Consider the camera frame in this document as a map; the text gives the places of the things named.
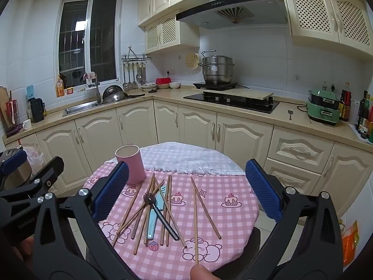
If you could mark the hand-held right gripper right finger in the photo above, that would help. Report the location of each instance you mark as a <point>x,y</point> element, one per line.
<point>263,194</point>

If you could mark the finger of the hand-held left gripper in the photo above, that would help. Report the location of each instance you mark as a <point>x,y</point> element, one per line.
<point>13,160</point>
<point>51,167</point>

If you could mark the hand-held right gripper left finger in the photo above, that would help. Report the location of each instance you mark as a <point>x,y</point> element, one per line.
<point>112,194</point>

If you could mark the pink cup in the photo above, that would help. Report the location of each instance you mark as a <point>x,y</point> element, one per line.
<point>132,163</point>

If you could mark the light blue knife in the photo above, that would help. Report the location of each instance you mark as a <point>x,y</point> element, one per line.
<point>152,224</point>

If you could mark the pile of wooden chopsticks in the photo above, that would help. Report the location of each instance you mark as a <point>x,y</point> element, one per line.
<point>167,224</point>

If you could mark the person's left hand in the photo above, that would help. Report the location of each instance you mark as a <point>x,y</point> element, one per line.
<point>24,248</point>

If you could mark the person's right hand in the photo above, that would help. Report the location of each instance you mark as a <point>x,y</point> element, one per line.
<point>201,273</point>

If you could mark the steel rice cooker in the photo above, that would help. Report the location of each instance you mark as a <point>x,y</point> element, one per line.
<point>19,172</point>

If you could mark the white plastic bag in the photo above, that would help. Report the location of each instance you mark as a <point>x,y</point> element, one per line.
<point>35,159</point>

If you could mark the white mug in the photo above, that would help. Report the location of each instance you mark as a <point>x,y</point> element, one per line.
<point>27,124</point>

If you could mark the red utensil holder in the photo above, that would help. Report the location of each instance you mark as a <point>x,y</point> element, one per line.
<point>12,113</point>

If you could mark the pink checked tablecloth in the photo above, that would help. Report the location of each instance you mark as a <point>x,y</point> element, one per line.
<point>227,233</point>

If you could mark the black kettle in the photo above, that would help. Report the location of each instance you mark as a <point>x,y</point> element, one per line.
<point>36,109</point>

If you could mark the wooden cutting board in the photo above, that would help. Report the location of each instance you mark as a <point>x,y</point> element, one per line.
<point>3,105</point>

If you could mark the steel sink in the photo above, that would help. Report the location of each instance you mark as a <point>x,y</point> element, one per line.
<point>81,108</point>

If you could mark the blue card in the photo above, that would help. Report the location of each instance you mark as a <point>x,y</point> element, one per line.
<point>30,91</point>

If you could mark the orange packet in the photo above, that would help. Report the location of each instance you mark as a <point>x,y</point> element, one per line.
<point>60,87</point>

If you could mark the white fringed towel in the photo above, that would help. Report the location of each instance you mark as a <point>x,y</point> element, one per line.
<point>186,157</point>

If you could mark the small metal spoon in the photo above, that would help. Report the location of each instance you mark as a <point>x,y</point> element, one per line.
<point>290,112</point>

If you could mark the steel faucet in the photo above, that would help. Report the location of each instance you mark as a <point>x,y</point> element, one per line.
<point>98,93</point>

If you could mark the cream lower kitchen cabinets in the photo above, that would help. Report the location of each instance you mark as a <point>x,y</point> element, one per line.
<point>198,125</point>

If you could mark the black gas stove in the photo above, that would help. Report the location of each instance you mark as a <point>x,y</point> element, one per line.
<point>233,103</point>

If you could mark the steel colander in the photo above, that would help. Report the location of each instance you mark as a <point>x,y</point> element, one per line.
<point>113,92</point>

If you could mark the orange bag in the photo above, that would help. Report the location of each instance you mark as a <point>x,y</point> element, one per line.
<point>349,245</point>

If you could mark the green electric cooker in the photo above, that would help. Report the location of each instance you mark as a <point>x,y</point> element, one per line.
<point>323,108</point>

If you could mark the hanging metal kitchen utensil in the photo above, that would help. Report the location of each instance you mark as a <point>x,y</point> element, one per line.
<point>135,84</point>
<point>139,75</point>
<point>143,77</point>
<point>125,85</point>
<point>130,83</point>

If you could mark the beige kitchen countertop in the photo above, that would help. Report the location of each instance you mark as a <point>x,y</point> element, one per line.
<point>163,94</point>

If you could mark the patterned bowl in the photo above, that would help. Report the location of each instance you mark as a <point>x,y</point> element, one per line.
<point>148,87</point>

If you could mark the beige bowl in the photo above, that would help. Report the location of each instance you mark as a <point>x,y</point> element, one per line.
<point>163,86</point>

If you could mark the dark sauce bottle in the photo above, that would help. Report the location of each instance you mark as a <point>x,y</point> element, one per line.
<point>345,105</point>

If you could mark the black induction cooker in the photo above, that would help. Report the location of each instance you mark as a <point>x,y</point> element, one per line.
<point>204,85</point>

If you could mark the red container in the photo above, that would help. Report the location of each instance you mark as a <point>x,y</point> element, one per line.
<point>163,81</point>

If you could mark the white bowl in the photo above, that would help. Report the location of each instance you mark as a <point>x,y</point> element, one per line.
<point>174,85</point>

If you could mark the green glass bottle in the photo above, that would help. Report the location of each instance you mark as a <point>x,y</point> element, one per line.
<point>370,128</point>

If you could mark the dark glass bottle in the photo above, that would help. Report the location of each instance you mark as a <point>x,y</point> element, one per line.
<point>362,113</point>

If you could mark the steel steamer pot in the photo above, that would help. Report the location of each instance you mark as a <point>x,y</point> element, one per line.
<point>217,68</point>

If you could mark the kitchen window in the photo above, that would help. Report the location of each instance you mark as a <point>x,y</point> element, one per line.
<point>72,35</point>

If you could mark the yellow round steamer mat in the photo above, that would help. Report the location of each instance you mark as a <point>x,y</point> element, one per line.
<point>191,60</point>

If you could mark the small lattice door cabinet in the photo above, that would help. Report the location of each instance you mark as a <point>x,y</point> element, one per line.
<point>169,32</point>

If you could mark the large lattice door cabinet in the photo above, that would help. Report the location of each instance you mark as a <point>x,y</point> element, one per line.
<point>329,14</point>

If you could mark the black range hood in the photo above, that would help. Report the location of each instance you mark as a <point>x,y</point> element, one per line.
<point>233,1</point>

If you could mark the wall utensil rack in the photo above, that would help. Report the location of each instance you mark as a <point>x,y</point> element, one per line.
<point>137,57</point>

